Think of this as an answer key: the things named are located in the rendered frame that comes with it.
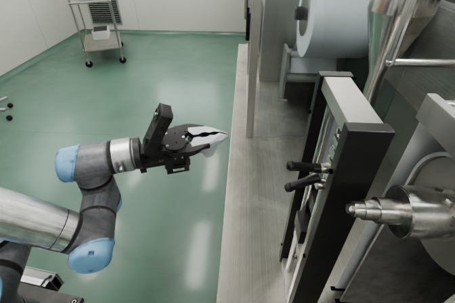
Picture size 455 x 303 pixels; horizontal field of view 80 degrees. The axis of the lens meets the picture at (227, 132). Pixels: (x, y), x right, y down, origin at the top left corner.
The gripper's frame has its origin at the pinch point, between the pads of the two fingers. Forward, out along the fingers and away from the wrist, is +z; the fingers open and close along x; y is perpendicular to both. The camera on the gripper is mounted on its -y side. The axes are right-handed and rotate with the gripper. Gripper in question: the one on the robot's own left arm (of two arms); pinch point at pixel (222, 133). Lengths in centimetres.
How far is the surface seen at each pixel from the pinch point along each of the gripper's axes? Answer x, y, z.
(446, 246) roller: 37.1, -11.9, 18.8
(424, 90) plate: -9, 4, 68
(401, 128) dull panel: -9, 21, 69
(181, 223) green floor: -50, 132, -14
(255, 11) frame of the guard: -40.5, -12.2, 20.7
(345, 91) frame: 18.6, -23.0, 12.1
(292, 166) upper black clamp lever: 24.7, -16.9, 2.8
